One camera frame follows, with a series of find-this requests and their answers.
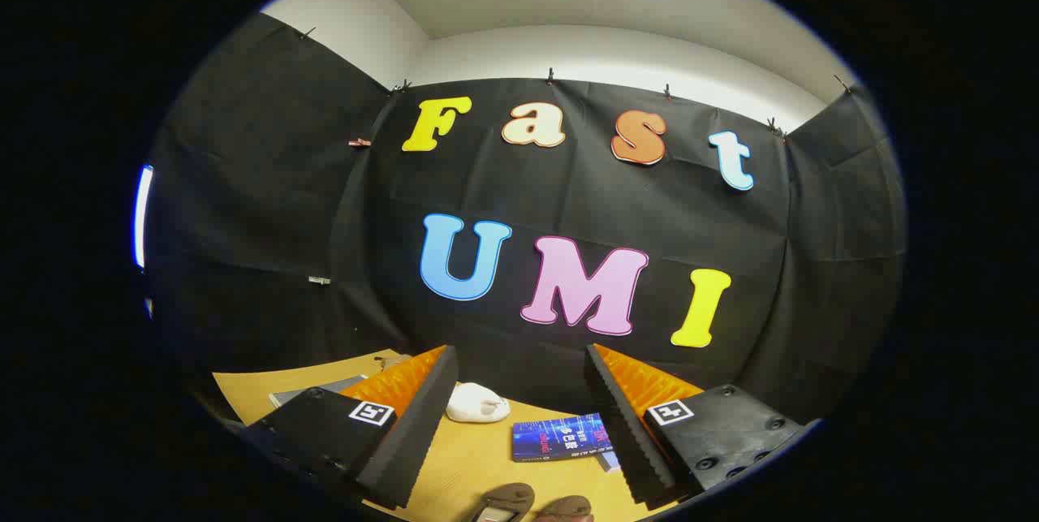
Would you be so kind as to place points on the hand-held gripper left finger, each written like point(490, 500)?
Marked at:
point(406, 441)

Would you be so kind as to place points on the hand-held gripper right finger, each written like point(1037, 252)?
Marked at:
point(629, 441)

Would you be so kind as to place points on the brown fuzzy shoe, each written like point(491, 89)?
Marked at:
point(566, 509)
point(499, 502)

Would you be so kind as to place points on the grey and cream storage box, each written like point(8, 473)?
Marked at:
point(321, 390)

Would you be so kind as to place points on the light blue book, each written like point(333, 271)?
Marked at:
point(607, 461)

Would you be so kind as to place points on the blue hardcover book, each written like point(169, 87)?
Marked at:
point(552, 437)

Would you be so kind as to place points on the white plush toy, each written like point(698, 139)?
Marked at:
point(475, 404)

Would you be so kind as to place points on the black backdrop cloth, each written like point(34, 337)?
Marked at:
point(568, 197)

